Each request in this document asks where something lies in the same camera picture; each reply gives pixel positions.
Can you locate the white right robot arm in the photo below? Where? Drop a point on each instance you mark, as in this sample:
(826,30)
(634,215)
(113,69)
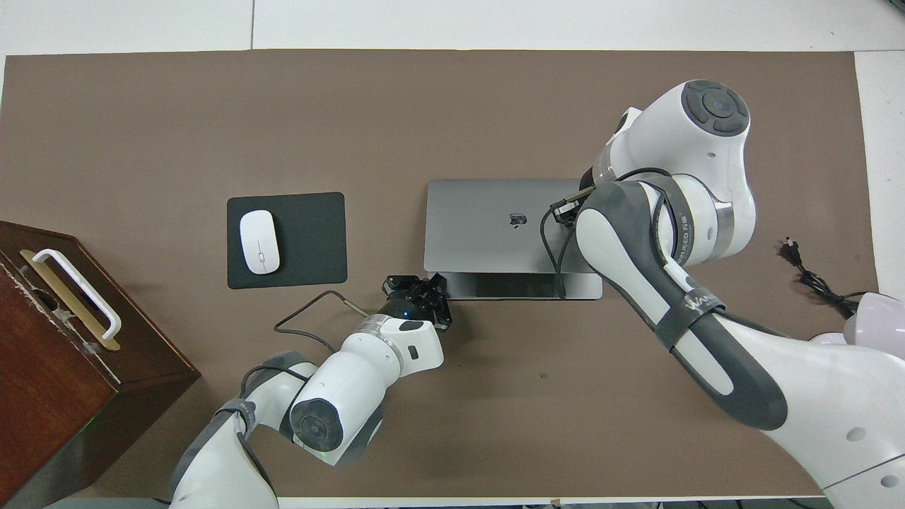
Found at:
(707,141)

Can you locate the dark brown wooden box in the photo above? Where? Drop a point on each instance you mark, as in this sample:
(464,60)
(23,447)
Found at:
(42,367)

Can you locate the black mouse pad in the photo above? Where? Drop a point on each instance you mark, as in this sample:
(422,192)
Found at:
(318,240)

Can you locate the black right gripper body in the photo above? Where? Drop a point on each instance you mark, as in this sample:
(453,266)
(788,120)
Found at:
(590,177)

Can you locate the white computer mouse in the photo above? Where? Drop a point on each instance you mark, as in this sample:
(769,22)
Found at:
(259,240)

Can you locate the grey laptop computer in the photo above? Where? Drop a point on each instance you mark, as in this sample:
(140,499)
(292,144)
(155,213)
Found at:
(481,226)

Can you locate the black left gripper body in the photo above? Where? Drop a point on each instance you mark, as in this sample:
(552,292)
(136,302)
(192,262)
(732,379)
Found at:
(410,304)

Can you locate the brown paper table mat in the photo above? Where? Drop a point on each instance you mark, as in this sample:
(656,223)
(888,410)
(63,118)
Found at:
(141,127)

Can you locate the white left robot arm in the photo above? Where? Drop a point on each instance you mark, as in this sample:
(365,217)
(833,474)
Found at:
(346,396)

